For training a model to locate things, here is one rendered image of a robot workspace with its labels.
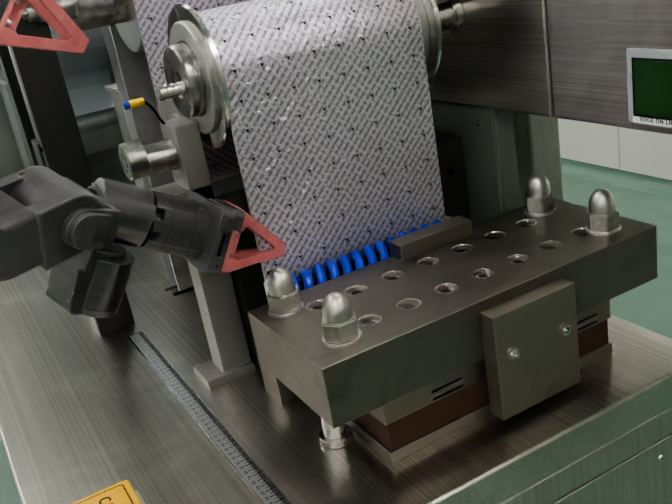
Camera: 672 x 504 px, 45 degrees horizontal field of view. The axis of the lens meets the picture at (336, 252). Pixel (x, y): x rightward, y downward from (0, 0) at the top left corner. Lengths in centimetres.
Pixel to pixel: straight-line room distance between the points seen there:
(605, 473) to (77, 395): 61
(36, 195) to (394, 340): 33
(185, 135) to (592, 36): 42
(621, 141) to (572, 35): 332
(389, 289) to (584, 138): 359
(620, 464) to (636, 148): 331
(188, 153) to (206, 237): 12
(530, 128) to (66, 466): 76
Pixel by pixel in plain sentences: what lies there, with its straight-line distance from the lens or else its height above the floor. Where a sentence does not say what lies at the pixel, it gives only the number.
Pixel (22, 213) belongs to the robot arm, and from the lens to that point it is 70.
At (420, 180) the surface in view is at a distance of 93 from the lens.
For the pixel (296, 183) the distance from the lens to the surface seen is 85.
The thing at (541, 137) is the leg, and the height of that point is 104.
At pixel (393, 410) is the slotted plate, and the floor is 95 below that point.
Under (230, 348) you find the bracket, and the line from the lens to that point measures 96.
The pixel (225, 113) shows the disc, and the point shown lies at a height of 122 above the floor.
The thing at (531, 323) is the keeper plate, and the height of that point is 100.
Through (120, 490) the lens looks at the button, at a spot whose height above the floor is 92.
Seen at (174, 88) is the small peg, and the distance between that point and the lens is 83.
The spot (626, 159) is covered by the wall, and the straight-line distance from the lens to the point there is 419.
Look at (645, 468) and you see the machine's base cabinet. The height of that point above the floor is 80.
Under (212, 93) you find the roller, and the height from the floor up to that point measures 124.
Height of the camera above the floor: 136
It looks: 21 degrees down
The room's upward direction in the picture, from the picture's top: 10 degrees counter-clockwise
